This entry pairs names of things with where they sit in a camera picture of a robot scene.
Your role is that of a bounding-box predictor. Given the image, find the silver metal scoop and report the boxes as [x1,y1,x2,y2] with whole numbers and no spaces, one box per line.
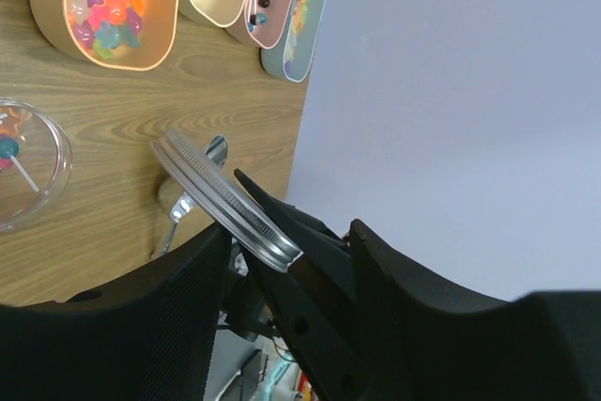
[150,134,228,259]

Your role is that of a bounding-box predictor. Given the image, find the orange tray star candies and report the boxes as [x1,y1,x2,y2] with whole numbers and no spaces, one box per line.
[30,0,178,71]

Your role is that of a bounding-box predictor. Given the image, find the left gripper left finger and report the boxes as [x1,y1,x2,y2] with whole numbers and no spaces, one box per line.
[1,224,231,400]

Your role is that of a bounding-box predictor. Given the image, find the blue tray popsicle candies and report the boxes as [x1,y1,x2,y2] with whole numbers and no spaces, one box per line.
[260,0,326,83]

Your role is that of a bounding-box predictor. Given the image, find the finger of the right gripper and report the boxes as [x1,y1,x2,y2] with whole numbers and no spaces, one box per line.
[234,170,370,400]

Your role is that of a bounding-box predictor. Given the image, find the clear glass jar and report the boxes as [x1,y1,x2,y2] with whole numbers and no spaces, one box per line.
[1,97,72,234]

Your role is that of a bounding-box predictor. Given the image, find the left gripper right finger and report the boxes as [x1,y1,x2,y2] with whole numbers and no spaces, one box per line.
[349,221,600,400]

